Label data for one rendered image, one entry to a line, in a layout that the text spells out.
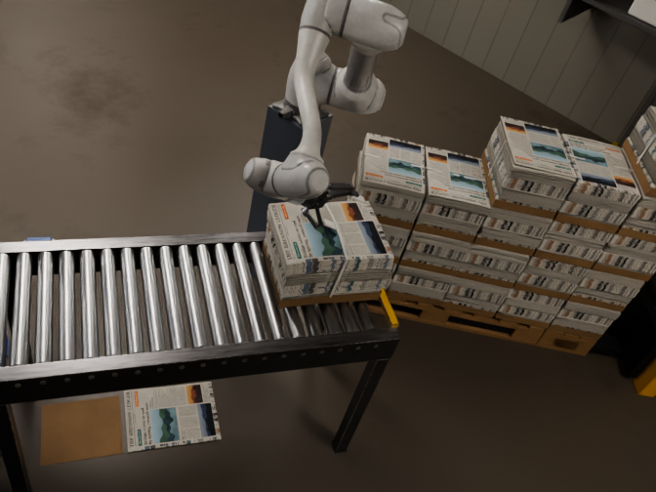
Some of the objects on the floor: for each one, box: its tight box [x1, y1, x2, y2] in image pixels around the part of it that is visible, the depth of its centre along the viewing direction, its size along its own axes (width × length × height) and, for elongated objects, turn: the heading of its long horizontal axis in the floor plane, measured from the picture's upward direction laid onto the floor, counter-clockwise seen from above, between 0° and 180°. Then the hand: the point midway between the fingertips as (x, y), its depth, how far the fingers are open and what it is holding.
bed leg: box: [0, 404, 33, 492], centre depth 208 cm, size 6×6×68 cm
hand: (348, 213), depth 212 cm, fingers open, 13 cm apart
